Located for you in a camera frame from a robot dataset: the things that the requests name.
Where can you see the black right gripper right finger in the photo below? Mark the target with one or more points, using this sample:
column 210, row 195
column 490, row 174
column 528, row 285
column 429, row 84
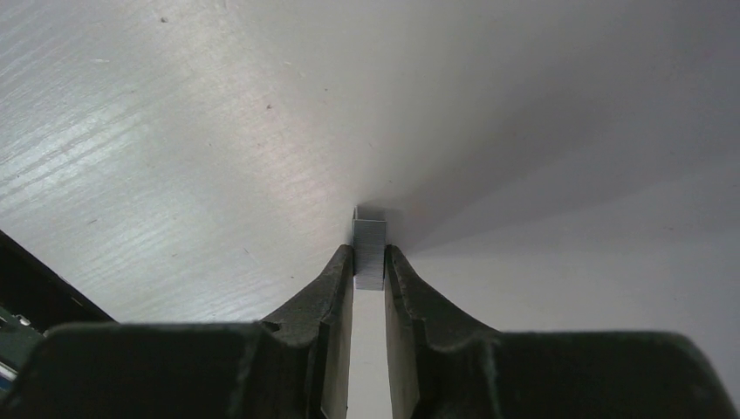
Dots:
column 443, row 363

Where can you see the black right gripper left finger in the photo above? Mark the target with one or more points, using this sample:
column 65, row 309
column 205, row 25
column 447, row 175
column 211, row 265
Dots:
column 293, row 363

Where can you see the silver staple strip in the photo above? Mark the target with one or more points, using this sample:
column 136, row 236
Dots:
column 369, row 240

